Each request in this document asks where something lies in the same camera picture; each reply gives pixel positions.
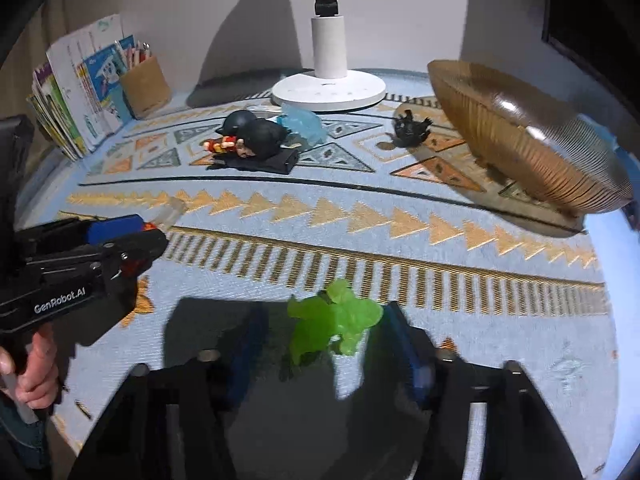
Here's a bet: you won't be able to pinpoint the person's left forearm sleeve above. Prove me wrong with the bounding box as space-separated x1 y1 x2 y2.
0 393 53 480

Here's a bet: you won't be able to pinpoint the light blue dinosaur toy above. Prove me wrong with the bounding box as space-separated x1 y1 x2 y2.
277 103 328 148

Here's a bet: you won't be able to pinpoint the amber ribbed glass bowl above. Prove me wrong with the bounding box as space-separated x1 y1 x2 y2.
427 60 634 214

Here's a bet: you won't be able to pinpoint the black lighter box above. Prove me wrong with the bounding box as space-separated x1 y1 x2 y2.
207 148 299 174

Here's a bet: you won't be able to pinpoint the stack of books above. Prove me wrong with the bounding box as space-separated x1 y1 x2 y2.
27 14 136 160

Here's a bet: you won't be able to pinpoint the light green dinosaur toy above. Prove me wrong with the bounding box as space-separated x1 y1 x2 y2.
288 278 383 366

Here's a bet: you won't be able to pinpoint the grey eraser block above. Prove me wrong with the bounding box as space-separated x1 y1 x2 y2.
148 197 188 231

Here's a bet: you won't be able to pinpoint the person's left hand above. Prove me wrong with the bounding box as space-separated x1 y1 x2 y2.
0 323 58 410

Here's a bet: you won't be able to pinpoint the patterned blue table mat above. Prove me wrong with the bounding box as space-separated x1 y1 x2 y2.
34 76 618 479

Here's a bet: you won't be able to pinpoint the black spiky toy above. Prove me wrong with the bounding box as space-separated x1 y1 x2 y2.
393 110 433 148

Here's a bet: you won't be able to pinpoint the cardboard pen holder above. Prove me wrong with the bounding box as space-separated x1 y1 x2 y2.
119 56 172 119

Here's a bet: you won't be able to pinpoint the white lamp stand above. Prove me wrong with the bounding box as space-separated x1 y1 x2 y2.
271 0 386 113

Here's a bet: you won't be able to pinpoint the black-haired red figurine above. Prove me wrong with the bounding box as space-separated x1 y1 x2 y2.
202 119 290 160

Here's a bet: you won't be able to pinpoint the pens in holder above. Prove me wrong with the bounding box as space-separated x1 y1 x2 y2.
114 36 152 74

